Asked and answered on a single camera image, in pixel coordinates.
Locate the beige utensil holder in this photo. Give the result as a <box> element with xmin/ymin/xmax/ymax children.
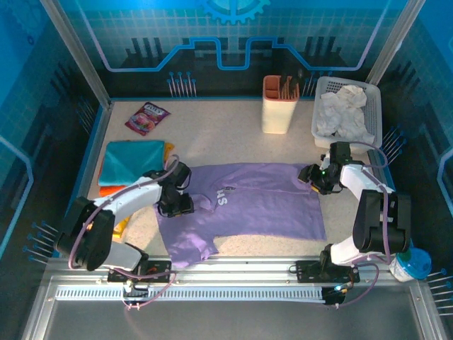
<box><xmin>260</xmin><ymin>74</ymin><xmax>301</xmax><ymax>135</ymax></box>

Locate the white slotted cable duct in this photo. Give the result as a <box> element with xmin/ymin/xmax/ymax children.
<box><xmin>55</xmin><ymin>285</ymin><xmax>326</xmax><ymax>302</ymax></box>

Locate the purple candy bag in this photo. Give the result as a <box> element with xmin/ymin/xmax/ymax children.
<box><xmin>124</xmin><ymin>101</ymin><xmax>171</xmax><ymax>137</ymax></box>

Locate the aluminium mounting rail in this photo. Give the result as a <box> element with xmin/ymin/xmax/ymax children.
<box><xmin>47</xmin><ymin>255</ymin><xmax>422</xmax><ymax>285</ymax></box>

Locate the yellow folded t-shirt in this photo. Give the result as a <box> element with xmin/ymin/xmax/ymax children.
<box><xmin>113</xmin><ymin>142</ymin><xmax>177</xmax><ymax>239</ymax></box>

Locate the white plastic basket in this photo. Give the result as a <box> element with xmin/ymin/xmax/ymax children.
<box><xmin>311</xmin><ymin>76</ymin><xmax>383</xmax><ymax>157</ymax></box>

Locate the teal folded t-shirt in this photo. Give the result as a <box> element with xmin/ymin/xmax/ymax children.
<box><xmin>97</xmin><ymin>140</ymin><xmax>166</xmax><ymax>188</ymax></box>

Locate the dark utensil handle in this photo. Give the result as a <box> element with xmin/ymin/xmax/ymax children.
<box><xmin>289</xmin><ymin>69</ymin><xmax>302</xmax><ymax>98</ymax></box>

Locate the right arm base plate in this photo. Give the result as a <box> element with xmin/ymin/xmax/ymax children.
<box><xmin>295</xmin><ymin>259</ymin><xmax>361</xmax><ymax>284</ymax></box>

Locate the blue lidded plastic jar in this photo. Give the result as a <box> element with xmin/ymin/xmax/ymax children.
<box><xmin>389</xmin><ymin>246</ymin><xmax>432</xmax><ymax>283</ymax></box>

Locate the purple t-shirt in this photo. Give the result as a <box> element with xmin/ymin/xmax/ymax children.
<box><xmin>155</xmin><ymin>161</ymin><xmax>327</xmax><ymax>269</ymax></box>

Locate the aluminium frame post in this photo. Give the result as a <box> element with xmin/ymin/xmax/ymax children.
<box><xmin>366</xmin><ymin>0</ymin><xmax>425</xmax><ymax>86</ymax></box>
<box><xmin>38</xmin><ymin>0</ymin><xmax>114</xmax><ymax>109</ymax></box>

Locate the orange folded t-shirt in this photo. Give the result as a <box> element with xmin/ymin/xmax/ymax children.
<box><xmin>98</xmin><ymin>184</ymin><xmax>128</xmax><ymax>198</ymax></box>

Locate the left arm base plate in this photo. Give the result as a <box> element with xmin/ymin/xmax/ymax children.
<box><xmin>107</xmin><ymin>260</ymin><xmax>173</xmax><ymax>284</ymax></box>

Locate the white t-shirt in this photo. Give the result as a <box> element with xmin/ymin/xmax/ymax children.
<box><xmin>316</xmin><ymin>84</ymin><xmax>376</xmax><ymax>143</ymax></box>

